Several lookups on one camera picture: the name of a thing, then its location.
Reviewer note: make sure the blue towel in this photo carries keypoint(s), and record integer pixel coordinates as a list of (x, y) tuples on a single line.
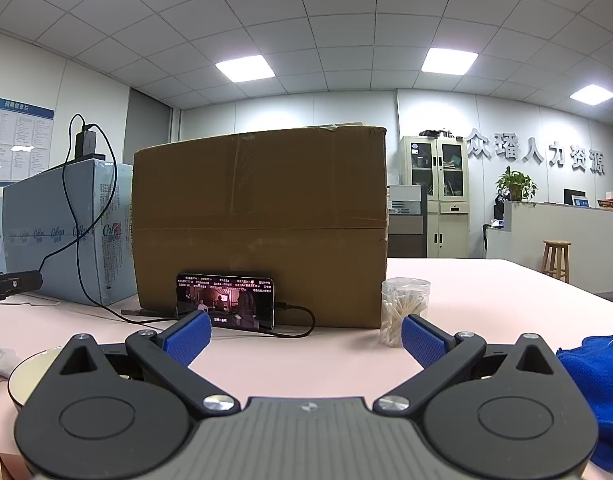
[(598, 385)]

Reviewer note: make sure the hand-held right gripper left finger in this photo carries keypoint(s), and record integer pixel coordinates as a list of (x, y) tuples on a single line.
[(186, 337)]

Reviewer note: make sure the clear cotton swab container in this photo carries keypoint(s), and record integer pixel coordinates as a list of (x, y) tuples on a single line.
[(399, 310)]

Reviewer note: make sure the small black device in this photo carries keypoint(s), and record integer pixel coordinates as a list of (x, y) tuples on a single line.
[(16, 284)]

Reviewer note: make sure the square ceiling light panel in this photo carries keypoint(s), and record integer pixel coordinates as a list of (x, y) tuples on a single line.
[(592, 95), (245, 68), (449, 61)]

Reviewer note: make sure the black computer monitor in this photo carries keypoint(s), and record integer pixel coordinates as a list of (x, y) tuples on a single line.
[(576, 197)]

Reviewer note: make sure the black smartphone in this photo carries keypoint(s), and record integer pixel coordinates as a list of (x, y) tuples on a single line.
[(221, 302)]

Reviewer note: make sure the wooden stool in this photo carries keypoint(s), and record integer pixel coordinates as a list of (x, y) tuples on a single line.
[(556, 260)]

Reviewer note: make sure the large light blue carton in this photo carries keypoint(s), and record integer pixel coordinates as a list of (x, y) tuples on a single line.
[(51, 225)]

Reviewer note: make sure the silver wall lettering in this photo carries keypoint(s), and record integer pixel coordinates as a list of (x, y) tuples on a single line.
[(531, 150)]

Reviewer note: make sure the grey drawer unit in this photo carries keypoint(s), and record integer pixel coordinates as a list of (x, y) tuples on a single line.
[(406, 220)]

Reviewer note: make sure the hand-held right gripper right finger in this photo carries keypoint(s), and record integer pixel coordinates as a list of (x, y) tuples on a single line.
[(424, 342)]

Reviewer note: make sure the wall notice board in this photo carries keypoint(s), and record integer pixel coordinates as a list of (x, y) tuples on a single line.
[(19, 135)]

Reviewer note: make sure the white bowl with dark outside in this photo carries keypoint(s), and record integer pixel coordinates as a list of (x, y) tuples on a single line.
[(29, 375)]

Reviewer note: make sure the large brown cardboard box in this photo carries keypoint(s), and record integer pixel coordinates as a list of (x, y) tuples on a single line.
[(261, 220)]

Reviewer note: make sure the beige glass door cabinet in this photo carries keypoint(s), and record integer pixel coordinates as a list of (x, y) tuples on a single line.
[(439, 195)]

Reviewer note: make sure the black power adapter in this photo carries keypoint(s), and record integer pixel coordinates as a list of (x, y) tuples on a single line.
[(89, 142)]

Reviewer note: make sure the green potted plant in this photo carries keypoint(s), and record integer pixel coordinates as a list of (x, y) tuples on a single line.
[(516, 185)]

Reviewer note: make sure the white reception counter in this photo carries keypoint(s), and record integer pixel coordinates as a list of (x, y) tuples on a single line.
[(561, 235)]

